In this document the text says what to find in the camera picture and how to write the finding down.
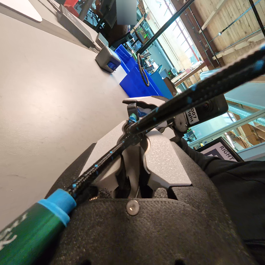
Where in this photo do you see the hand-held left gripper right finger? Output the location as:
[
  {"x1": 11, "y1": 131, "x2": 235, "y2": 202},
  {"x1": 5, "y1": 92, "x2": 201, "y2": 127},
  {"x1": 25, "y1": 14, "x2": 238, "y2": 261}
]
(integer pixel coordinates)
[{"x1": 141, "y1": 129, "x2": 192, "y2": 198}]

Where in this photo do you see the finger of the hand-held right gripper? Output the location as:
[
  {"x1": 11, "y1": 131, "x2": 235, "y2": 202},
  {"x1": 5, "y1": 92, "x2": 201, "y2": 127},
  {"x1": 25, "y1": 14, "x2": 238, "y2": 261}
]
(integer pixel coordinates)
[
  {"x1": 154, "y1": 120, "x2": 173, "y2": 134},
  {"x1": 122, "y1": 95, "x2": 170, "y2": 109}
]

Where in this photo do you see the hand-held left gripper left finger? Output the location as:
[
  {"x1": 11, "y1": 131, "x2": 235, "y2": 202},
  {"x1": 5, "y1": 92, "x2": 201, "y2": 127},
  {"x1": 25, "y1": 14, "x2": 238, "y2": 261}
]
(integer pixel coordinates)
[{"x1": 79, "y1": 120, "x2": 130, "y2": 198}]

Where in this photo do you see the blue plastic bin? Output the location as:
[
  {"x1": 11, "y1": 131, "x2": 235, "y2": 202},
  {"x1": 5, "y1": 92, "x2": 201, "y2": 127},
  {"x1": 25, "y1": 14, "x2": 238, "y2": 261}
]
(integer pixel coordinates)
[{"x1": 114, "y1": 44, "x2": 174, "y2": 100}]

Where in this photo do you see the black adapter hub with cable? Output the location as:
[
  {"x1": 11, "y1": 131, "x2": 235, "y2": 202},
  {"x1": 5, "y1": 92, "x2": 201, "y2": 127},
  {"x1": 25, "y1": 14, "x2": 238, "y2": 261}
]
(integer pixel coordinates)
[{"x1": 127, "y1": 103, "x2": 139, "y2": 124}]

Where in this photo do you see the grey charger with display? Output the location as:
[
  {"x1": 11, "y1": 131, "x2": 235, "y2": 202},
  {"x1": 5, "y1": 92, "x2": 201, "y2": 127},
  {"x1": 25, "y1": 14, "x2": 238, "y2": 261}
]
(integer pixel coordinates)
[{"x1": 95, "y1": 46, "x2": 121, "y2": 73}]

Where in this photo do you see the small silver device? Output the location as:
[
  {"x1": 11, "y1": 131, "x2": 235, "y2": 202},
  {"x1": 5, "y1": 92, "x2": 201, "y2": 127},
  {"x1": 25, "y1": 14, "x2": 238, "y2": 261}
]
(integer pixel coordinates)
[{"x1": 96, "y1": 33, "x2": 109, "y2": 48}]

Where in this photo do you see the black metal pole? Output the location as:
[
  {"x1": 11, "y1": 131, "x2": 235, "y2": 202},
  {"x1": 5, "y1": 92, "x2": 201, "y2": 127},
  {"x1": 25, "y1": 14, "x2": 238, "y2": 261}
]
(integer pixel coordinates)
[{"x1": 136, "y1": 0, "x2": 196, "y2": 55}]

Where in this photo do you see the dark grey flat device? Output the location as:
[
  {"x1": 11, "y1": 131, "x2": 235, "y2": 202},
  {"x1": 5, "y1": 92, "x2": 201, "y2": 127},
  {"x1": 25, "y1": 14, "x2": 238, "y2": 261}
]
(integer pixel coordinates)
[{"x1": 58, "y1": 4, "x2": 96, "y2": 49}]

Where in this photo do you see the red box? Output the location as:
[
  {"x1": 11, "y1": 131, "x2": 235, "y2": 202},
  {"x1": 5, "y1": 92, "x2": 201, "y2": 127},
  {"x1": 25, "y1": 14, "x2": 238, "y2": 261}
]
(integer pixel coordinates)
[{"x1": 64, "y1": 0, "x2": 80, "y2": 18}]

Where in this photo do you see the white desk stand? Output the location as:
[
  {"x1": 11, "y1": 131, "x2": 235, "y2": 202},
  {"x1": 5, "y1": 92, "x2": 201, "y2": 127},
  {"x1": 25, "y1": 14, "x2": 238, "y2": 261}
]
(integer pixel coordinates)
[{"x1": 0, "y1": 0, "x2": 43, "y2": 23}]

